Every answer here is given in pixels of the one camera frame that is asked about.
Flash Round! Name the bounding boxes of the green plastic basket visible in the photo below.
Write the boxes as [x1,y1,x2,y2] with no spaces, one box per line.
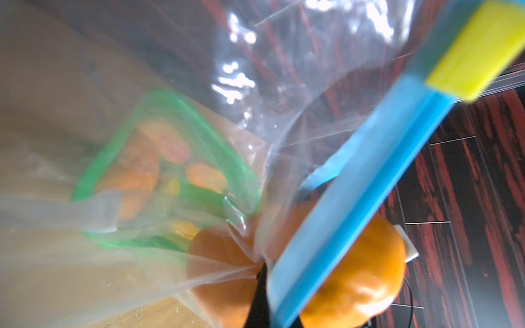
[72,89,263,254]

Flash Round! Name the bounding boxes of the orange mango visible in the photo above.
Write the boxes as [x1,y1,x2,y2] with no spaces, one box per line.
[187,200,406,327]

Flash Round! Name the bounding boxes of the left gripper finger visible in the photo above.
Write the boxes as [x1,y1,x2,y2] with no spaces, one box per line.
[244,265,270,328]

